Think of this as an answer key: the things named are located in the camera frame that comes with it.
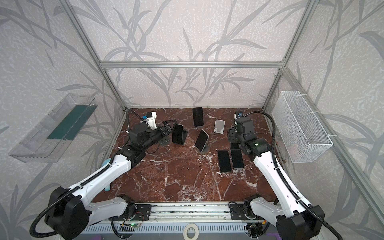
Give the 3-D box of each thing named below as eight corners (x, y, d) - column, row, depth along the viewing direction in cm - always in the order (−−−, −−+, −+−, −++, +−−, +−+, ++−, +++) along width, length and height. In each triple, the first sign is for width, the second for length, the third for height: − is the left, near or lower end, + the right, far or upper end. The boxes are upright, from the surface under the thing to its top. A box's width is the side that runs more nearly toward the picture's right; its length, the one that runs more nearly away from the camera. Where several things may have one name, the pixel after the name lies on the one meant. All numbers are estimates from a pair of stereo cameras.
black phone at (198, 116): (193, 126, 110) (192, 113, 99) (193, 120, 114) (192, 107, 103) (203, 126, 110) (203, 113, 99) (203, 120, 114) (203, 107, 103)
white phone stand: (213, 132, 108) (214, 125, 101) (214, 126, 112) (215, 118, 105) (223, 134, 107) (224, 126, 100) (224, 127, 111) (225, 120, 104)
